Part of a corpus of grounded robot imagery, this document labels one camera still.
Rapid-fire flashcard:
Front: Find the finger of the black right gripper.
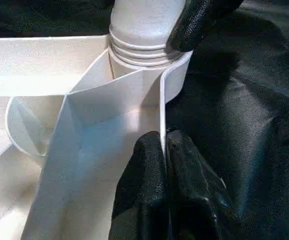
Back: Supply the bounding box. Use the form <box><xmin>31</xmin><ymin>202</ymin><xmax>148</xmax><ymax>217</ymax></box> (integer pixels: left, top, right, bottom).
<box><xmin>167</xmin><ymin>0</ymin><xmax>245</xmax><ymax>53</ymax></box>

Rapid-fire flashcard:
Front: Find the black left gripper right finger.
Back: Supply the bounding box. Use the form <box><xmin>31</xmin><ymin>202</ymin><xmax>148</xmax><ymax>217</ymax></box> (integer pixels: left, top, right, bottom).
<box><xmin>164</xmin><ymin>129</ymin><xmax>243</xmax><ymax>240</ymax></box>

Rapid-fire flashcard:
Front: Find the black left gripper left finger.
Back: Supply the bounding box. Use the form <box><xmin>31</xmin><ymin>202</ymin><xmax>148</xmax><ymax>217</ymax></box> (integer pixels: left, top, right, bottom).
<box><xmin>108</xmin><ymin>131</ymin><xmax>167</xmax><ymax>240</ymax></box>

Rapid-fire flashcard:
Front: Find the white plastic table leg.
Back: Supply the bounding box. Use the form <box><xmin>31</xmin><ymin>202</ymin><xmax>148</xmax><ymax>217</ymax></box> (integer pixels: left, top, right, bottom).
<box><xmin>107</xmin><ymin>0</ymin><xmax>188</xmax><ymax>68</ymax></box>

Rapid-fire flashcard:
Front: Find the white table top frame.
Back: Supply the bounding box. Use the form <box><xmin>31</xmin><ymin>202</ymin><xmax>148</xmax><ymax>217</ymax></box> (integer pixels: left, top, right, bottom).
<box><xmin>0</xmin><ymin>34</ymin><xmax>194</xmax><ymax>240</ymax></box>

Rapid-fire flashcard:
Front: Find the black work mat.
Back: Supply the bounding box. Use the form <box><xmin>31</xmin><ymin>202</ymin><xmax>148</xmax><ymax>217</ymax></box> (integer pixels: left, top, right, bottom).
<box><xmin>0</xmin><ymin>0</ymin><xmax>289</xmax><ymax>240</ymax></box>

